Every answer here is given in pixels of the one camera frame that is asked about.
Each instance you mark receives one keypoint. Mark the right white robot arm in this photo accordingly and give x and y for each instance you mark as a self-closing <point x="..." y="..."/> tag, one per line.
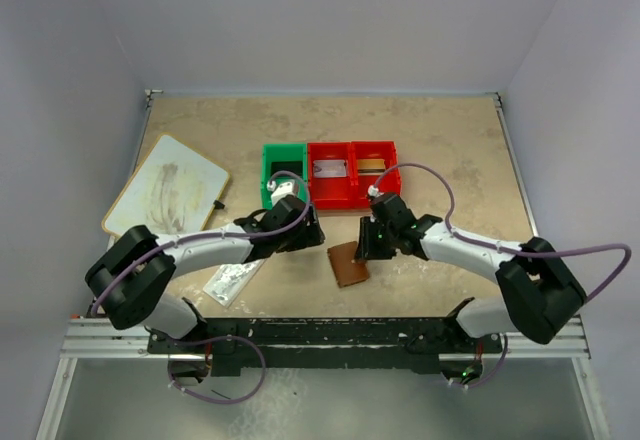
<point x="538" y="293"/>

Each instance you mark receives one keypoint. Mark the brown leather card holder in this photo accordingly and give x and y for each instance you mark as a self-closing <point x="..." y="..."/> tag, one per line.
<point x="346" y="269"/>

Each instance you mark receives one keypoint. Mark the red plastic bin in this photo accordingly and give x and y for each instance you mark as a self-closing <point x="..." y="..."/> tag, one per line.
<point x="331" y="193"/>
<point x="385" y="150"/>

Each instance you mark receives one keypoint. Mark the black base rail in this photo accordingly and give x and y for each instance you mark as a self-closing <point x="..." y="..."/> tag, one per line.
<point x="422" y="345"/>

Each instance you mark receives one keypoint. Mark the aluminium frame rail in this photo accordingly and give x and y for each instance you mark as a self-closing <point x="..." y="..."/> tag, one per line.
<point x="98" y="339"/>

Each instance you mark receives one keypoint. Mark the black card in bin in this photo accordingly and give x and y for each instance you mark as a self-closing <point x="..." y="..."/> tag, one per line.
<point x="295" y="166"/>

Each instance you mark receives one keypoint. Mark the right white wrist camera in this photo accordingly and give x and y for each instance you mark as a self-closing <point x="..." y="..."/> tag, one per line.
<point x="373" y="192"/>

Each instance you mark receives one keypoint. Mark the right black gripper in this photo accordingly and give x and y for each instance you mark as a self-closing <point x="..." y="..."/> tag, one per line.
<point x="373" y="242"/>

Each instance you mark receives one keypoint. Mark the red middle plastic bin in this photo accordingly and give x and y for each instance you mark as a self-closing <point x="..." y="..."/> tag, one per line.
<point x="331" y="193"/>

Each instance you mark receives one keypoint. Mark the silver card in bin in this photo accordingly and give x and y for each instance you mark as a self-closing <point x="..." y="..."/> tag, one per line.
<point x="329" y="168"/>

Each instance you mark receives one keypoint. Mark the green plastic bin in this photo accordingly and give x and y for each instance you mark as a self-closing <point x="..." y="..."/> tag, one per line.
<point x="289" y="157"/>

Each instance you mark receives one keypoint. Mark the white board yellow rim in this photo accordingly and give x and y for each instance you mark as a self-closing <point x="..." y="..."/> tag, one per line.
<point x="172" y="191"/>

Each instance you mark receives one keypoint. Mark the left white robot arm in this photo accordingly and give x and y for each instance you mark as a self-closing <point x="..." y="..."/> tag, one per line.
<point x="129" y="282"/>

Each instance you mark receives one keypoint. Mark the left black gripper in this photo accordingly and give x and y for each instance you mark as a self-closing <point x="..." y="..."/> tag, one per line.
<point x="310" y="232"/>

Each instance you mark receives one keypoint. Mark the gold card in bin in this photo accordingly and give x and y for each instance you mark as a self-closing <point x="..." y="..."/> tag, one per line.
<point x="370" y="166"/>

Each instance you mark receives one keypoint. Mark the red right plastic bin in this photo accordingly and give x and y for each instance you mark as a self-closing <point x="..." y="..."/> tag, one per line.
<point x="385" y="150"/>

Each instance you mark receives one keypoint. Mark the clear plastic packet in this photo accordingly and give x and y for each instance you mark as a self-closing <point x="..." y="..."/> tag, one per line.
<point x="229" y="280"/>

